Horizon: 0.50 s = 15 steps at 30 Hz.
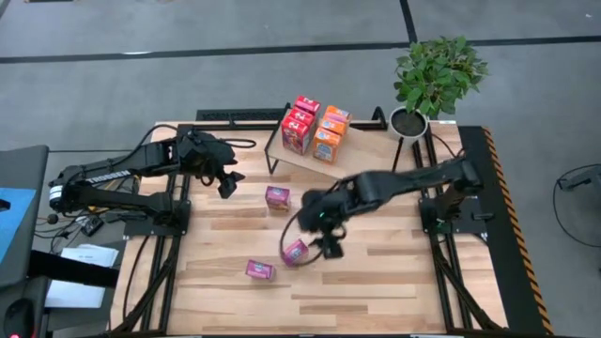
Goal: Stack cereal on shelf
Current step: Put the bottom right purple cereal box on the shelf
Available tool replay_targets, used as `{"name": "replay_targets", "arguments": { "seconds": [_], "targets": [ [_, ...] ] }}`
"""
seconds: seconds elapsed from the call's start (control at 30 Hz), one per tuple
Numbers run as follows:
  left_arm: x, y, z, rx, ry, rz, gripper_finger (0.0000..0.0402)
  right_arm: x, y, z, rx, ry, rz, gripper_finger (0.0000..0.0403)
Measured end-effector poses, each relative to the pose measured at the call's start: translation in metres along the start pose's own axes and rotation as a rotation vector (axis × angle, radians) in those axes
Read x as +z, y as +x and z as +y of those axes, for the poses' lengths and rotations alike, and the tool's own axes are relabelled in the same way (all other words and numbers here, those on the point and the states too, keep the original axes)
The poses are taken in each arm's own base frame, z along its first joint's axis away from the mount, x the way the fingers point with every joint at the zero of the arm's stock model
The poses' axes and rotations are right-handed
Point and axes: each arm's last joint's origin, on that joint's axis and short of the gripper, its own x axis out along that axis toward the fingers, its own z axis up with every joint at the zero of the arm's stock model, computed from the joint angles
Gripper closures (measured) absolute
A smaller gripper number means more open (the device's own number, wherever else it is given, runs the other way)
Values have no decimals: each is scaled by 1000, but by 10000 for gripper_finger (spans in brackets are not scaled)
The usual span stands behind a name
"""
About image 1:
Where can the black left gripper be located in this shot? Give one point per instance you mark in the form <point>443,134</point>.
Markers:
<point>209,152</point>

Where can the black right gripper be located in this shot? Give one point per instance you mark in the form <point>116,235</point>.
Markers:
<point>328,209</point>

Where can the purple Raisin Bran cereal box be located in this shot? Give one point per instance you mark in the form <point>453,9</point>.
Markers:
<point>259,270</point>
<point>278,198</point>
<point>295,253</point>

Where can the red Froot Loops cereal box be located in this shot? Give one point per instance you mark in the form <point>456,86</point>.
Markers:
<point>307,104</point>
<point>301,117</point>
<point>296,136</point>

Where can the orange Mini-Wheats cereal box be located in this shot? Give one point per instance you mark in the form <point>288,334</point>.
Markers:
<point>326,146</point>
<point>338,112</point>
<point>334,126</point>

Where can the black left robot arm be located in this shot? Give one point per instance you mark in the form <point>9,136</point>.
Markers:
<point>108,177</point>

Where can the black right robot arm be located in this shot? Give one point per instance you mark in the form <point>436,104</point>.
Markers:
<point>413,176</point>

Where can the black perforated panel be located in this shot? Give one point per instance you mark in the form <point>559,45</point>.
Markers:
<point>239,115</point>

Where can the white plant pot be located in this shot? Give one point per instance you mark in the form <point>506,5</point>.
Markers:
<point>407,124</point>

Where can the small black device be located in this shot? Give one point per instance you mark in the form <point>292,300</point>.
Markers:
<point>90,226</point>

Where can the white papers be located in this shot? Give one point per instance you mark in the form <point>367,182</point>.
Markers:
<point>89,256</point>

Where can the black flat bar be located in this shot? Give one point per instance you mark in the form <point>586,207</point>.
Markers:
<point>70,272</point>

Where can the green leafy plant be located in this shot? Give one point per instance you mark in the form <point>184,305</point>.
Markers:
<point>436,75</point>

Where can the blue panel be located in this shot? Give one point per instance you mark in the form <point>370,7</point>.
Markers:
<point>14,220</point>

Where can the black rounded equipment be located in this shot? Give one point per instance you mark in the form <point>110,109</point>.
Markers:
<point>19,319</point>

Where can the black aluminium table rail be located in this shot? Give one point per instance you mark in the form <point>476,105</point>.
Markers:
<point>244,125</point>

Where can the wooden shelf with black frame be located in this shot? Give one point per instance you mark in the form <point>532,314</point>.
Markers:
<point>366,155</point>

